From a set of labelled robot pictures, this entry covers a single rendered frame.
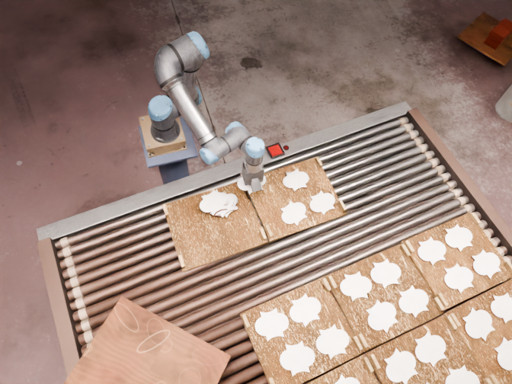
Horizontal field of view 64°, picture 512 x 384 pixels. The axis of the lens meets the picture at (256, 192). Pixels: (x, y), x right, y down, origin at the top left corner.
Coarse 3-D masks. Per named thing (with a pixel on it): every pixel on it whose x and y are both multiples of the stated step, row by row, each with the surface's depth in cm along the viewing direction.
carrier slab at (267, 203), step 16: (272, 176) 209; (320, 176) 210; (256, 192) 204; (272, 192) 204; (288, 192) 205; (304, 192) 205; (256, 208) 200; (272, 208) 200; (336, 208) 202; (272, 224) 196; (304, 224) 197; (272, 240) 192
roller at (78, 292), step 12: (420, 156) 222; (432, 156) 224; (384, 168) 217; (396, 168) 218; (360, 180) 212; (372, 180) 214; (336, 192) 209; (168, 252) 189; (144, 264) 185; (156, 264) 186; (108, 276) 182; (120, 276) 182; (132, 276) 184; (84, 288) 178; (96, 288) 180
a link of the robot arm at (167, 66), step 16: (160, 48) 159; (160, 64) 156; (176, 64) 158; (160, 80) 158; (176, 80) 158; (176, 96) 159; (192, 112) 161; (192, 128) 163; (208, 128) 164; (208, 144) 164; (224, 144) 165; (208, 160) 164
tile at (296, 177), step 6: (288, 174) 208; (294, 174) 208; (300, 174) 209; (306, 174) 209; (288, 180) 207; (294, 180) 207; (300, 180) 207; (306, 180) 207; (288, 186) 205; (294, 186) 205; (300, 186) 205
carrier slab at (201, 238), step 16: (208, 192) 202; (224, 192) 203; (240, 192) 203; (176, 208) 197; (192, 208) 198; (240, 208) 199; (176, 224) 193; (192, 224) 194; (208, 224) 194; (224, 224) 195; (240, 224) 195; (256, 224) 196; (176, 240) 189; (192, 240) 190; (208, 240) 190; (224, 240) 191; (240, 240) 191; (256, 240) 192; (192, 256) 186; (208, 256) 187; (224, 256) 187
